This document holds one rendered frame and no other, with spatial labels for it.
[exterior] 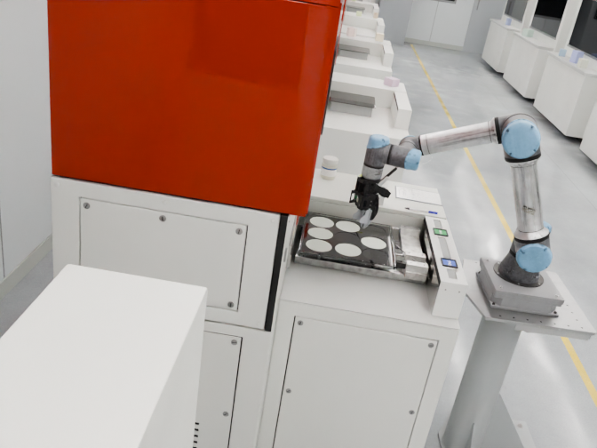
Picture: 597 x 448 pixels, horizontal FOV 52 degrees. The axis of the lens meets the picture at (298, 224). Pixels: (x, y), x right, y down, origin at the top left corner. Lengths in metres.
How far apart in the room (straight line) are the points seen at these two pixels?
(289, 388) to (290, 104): 1.12
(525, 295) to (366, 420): 0.74
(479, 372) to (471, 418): 0.23
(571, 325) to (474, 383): 0.49
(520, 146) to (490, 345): 0.85
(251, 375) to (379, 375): 0.49
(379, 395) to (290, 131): 1.09
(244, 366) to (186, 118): 0.82
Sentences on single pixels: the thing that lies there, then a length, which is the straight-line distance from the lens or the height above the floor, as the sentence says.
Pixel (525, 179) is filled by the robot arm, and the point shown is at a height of 1.32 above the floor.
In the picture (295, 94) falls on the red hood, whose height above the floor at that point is 1.57.
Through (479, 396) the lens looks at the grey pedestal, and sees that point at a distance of 2.73.
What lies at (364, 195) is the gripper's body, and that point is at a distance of 2.26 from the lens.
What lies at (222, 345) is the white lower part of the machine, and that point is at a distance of 2.02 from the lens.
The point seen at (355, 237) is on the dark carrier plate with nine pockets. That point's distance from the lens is 2.46.
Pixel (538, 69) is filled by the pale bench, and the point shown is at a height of 0.54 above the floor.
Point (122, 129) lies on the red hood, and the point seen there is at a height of 1.40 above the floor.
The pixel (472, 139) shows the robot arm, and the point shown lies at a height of 1.38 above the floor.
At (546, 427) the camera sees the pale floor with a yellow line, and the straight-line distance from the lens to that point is 3.33.
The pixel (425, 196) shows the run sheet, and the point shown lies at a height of 0.97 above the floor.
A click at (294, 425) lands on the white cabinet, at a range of 2.46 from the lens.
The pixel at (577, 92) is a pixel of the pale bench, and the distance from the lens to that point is 8.82.
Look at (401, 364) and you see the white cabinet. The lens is 2.27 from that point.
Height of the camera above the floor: 1.95
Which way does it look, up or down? 25 degrees down
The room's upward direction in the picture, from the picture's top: 9 degrees clockwise
